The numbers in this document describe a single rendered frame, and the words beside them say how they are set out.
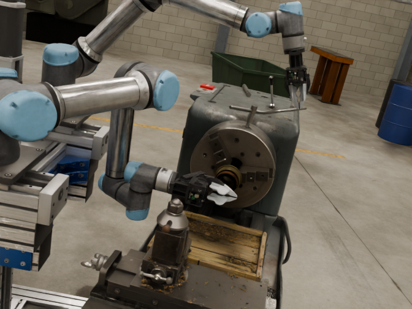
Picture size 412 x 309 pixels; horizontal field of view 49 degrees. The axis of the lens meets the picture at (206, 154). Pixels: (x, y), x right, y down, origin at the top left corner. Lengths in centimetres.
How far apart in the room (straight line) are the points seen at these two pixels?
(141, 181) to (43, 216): 35
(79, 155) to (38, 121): 62
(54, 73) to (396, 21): 1177
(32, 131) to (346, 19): 1158
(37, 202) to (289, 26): 96
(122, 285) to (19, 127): 45
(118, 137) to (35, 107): 47
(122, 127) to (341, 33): 1112
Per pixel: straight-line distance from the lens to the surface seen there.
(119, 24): 170
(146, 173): 143
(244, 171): 159
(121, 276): 119
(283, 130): 178
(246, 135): 162
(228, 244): 157
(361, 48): 1266
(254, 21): 144
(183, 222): 111
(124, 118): 146
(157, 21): 1148
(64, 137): 169
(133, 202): 148
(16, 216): 127
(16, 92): 108
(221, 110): 180
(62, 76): 165
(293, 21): 158
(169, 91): 132
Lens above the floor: 166
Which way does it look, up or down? 19 degrees down
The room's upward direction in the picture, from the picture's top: 12 degrees clockwise
